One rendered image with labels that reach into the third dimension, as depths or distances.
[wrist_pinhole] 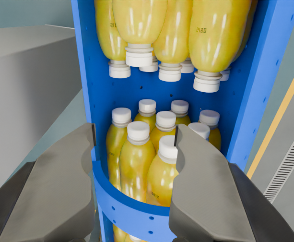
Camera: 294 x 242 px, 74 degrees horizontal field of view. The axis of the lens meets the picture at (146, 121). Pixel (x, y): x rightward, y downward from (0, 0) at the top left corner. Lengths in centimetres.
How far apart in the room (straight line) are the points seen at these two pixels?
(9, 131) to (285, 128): 194
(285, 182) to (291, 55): 129
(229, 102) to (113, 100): 24
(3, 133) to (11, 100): 8
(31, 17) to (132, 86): 119
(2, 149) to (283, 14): 58
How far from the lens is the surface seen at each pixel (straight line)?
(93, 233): 151
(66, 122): 170
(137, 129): 33
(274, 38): 23
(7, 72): 57
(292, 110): 199
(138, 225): 33
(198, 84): 31
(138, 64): 28
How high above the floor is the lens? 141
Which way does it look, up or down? 62 degrees down
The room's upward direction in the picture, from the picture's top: 176 degrees clockwise
